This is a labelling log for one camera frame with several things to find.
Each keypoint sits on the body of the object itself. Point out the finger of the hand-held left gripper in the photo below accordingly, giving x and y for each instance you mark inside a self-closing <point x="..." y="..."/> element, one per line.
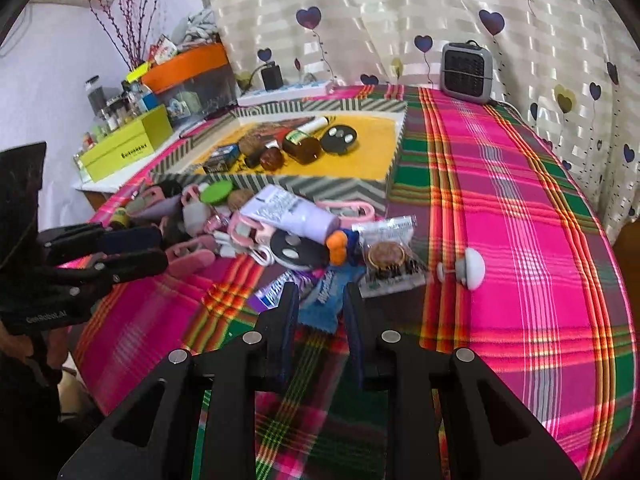
<point x="140" y="262"/>
<point x="132" y="240"/>

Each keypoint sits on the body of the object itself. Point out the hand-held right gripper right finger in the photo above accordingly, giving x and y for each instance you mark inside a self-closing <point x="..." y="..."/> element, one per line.
<point x="352" y="340"/>

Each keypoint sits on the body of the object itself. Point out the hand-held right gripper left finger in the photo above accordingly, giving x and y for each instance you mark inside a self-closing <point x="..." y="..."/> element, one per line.
<point x="289" y="340"/>

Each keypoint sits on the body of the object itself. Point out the blue packet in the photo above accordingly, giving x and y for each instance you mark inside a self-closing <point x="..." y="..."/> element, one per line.
<point x="325" y="305"/>

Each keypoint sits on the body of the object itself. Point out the small blue box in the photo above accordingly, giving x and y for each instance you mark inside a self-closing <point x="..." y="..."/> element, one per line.
<point x="222" y="157"/>

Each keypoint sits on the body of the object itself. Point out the small red container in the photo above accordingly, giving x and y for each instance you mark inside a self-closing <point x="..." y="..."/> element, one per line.
<point x="272" y="159"/>

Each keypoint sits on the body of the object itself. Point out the brown bottle with green label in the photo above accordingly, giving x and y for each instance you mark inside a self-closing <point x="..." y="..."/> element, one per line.
<point x="305" y="150"/>

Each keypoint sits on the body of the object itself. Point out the black key fob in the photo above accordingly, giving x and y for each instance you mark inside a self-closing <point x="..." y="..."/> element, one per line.
<point x="340" y="140"/>
<point x="300" y="252"/>

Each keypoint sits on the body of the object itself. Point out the striped tray with yellow bottom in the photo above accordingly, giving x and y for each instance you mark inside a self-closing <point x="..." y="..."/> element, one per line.
<point x="380" y="130"/>

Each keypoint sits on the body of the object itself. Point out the small white tube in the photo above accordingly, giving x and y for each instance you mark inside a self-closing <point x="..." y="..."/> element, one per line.
<point x="315" y="124"/>

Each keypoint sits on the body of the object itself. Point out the purple packet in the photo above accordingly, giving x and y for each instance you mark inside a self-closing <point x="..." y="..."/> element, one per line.
<point x="270" y="292"/>

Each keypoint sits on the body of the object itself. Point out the pink slipper shaped item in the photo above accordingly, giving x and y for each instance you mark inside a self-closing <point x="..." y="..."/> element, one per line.
<point x="192" y="260"/>

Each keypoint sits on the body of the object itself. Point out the small white bottle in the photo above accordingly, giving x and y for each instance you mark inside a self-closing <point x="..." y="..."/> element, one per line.
<point x="194" y="217"/>

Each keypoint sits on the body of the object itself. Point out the clear snack packet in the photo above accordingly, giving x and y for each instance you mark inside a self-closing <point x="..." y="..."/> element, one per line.
<point x="387" y="255"/>

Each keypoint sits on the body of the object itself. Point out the orange and blue toy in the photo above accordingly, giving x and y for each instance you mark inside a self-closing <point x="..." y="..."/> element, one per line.
<point x="339" y="247"/>

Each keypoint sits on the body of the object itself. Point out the green round lid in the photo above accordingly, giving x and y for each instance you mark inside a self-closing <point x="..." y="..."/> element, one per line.
<point x="217" y="192"/>

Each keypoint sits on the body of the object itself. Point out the green cardboard box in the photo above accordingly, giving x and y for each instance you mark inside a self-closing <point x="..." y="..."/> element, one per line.
<point x="127" y="142"/>

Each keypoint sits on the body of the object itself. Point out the row of small bottles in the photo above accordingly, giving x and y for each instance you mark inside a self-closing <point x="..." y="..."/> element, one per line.
<point x="112" y="115"/>

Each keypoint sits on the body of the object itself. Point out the large white lotion tube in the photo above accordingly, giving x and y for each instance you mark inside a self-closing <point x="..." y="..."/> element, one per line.
<point x="290" y="210"/>

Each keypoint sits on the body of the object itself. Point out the pink carabiner clip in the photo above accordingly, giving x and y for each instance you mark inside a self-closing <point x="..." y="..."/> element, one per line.
<point x="350" y="210"/>

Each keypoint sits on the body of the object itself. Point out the white suction hook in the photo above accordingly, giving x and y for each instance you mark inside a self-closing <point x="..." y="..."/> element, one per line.
<point x="470" y="267"/>

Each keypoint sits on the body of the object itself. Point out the orange lidded clear storage box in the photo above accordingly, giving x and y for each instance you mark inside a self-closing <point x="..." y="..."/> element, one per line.
<point x="190" y="75"/>

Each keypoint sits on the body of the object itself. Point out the colourful packets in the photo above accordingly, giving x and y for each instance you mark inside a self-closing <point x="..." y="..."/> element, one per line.
<point x="162" y="50"/>

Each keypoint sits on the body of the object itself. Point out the pink plaid tablecloth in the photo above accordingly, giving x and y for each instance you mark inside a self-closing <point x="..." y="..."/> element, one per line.
<point x="500" y="210"/>

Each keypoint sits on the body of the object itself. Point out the dried flower branches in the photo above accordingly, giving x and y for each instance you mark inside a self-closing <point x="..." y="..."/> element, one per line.
<point x="125" y="25"/>

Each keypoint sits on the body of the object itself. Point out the white power strip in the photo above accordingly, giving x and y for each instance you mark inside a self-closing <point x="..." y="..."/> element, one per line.
<point x="285" y="92"/>

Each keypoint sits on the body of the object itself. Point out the black charger adapter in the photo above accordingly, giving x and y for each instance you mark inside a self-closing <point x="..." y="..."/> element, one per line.
<point x="272" y="77"/>

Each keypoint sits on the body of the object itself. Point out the grey cloth pile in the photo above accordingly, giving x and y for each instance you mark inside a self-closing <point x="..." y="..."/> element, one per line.
<point x="200" y="27"/>

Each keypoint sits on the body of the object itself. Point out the small grey heater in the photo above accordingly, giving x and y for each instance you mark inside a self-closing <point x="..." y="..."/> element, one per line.
<point x="466" y="72"/>

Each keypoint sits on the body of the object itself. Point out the white curtain with hearts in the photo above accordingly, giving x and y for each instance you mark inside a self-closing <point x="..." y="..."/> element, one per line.
<point x="400" y="10"/>

